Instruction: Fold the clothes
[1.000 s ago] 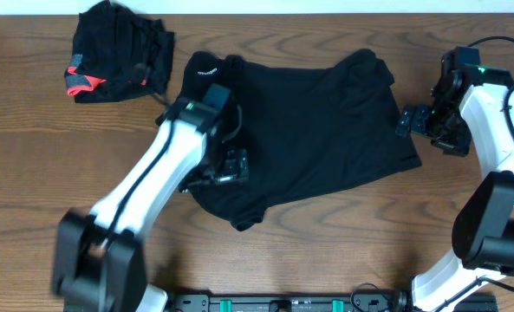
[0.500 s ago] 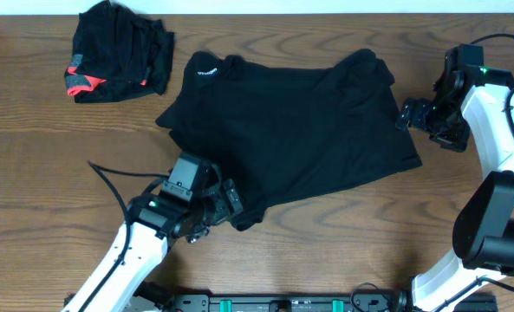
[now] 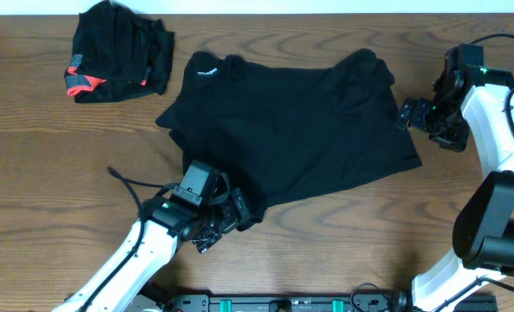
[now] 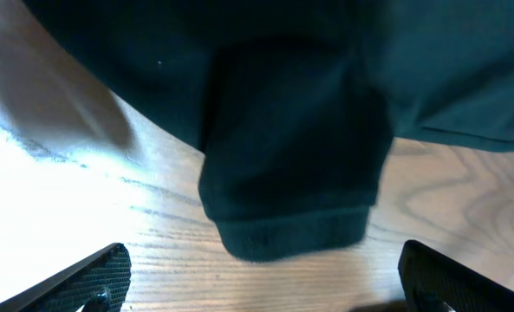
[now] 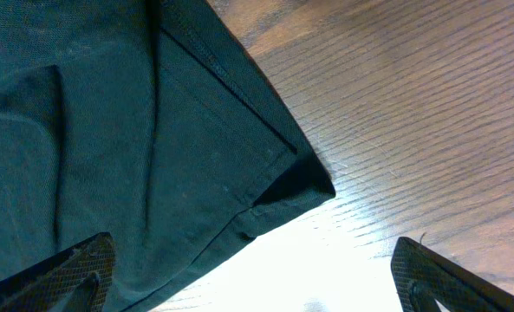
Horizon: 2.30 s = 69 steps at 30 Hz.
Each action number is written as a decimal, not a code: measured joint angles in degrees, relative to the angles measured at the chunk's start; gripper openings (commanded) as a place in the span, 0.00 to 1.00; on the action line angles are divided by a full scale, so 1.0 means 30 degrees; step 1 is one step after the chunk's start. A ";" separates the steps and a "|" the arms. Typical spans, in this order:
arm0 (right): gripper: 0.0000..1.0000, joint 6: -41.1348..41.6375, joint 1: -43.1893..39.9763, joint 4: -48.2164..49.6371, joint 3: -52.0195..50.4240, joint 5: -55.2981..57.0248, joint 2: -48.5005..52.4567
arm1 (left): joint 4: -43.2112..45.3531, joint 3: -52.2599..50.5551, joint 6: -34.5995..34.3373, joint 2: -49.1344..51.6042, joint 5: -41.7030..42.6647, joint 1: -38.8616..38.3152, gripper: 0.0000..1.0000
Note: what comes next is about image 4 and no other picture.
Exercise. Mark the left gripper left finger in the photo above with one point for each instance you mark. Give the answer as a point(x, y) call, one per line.
point(99, 282)

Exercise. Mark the black shirt with white logo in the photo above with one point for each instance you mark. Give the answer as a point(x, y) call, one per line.
point(295, 103)

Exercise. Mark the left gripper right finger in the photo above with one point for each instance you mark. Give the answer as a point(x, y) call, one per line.
point(433, 282)

